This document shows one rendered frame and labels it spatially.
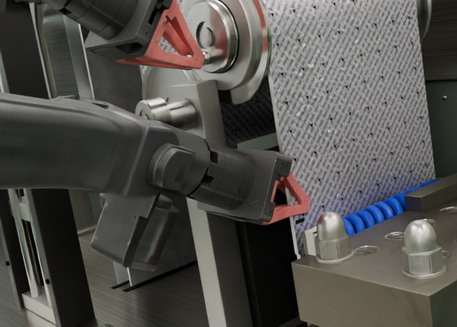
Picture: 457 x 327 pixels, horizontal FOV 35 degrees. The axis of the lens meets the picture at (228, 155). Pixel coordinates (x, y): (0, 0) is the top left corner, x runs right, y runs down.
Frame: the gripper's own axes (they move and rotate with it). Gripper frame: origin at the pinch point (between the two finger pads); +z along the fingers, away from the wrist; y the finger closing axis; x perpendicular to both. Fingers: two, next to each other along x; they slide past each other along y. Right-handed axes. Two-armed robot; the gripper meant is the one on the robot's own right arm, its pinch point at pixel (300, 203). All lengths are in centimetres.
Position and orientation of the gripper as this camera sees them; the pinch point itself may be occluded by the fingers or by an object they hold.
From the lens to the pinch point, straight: 75.8
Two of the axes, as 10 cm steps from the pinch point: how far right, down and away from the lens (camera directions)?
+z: 7.5, 2.8, 6.0
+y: 6.1, 0.5, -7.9
